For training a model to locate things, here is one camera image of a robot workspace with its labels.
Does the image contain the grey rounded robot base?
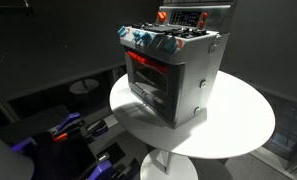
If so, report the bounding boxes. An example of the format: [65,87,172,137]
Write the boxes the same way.
[0,128,35,180]

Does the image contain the blue stove knob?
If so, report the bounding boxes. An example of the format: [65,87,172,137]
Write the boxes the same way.
[117,25,129,38]
[163,36,180,55]
[131,30,144,43]
[140,32,154,48]

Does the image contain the grey toy stove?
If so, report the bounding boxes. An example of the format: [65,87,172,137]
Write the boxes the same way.
[117,0,236,130]

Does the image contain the black stove burner grate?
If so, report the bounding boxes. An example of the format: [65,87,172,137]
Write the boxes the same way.
[131,21,208,39]

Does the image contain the large orange stove button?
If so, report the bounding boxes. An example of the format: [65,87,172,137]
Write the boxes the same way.
[156,11,168,24]

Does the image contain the purple spring clamp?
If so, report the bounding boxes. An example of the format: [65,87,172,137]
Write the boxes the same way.
[86,119,110,138]
[87,159,114,180]
[10,136,38,153]

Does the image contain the small round grey table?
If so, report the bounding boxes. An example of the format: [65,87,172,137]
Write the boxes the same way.
[69,78,101,95]

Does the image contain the white round table base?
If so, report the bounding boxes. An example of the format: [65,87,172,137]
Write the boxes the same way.
[139,148,199,180]

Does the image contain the purple clamp with orange tip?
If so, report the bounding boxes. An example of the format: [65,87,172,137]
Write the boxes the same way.
[50,112,86,145]

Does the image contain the round white table top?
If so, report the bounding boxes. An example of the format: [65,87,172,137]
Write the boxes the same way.
[109,69,276,160]

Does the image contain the red oven door handle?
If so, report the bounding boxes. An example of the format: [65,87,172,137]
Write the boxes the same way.
[126,50,171,75]

